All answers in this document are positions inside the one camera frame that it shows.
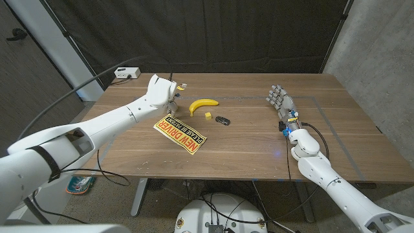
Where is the yellow toy banana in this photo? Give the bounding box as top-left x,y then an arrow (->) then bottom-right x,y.
188,98 -> 220,117

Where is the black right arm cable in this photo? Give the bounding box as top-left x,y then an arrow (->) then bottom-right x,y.
202,122 -> 330,224

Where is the teal orange floor object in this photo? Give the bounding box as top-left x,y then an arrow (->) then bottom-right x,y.
66,176 -> 96,195

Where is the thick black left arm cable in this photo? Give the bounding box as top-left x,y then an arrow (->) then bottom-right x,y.
17,54 -> 174,140

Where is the white door frame post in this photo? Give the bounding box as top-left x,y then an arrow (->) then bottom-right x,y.
6,0 -> 105,102

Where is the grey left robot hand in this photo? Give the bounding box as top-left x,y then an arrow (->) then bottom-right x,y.
166,100 -> 179,118

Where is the grey table leg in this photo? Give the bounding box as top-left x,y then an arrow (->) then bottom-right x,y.
131,177 -> 148,217
296,181 -> 315,223

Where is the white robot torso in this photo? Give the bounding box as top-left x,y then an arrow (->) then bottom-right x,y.
0,223 -> 132,233

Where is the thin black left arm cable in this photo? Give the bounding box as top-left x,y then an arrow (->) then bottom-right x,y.
60,150 -> 132,188

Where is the black power box cord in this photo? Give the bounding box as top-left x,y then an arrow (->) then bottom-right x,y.
109,74 -> 132,87

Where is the black backdrop curtain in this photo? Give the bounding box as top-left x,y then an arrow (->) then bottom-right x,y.
45,0 -> 353,88

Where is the white power box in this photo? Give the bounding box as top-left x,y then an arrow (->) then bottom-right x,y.
114,67 -> 142,80

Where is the black backdrop stand pole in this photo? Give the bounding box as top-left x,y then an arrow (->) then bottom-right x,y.
40,0 -> 107,91
319,0 -> 354,74

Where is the black door handle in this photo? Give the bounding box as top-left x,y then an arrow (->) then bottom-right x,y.
5,28 -> 28,42

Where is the yellow new driver bumper sticker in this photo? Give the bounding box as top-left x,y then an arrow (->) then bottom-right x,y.
153,113 -> 208,155

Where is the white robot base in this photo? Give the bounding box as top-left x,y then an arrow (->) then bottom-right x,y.
173,193 -> 268,233

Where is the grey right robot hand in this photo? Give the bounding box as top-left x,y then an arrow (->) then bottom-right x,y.
266,84 -> 302,132

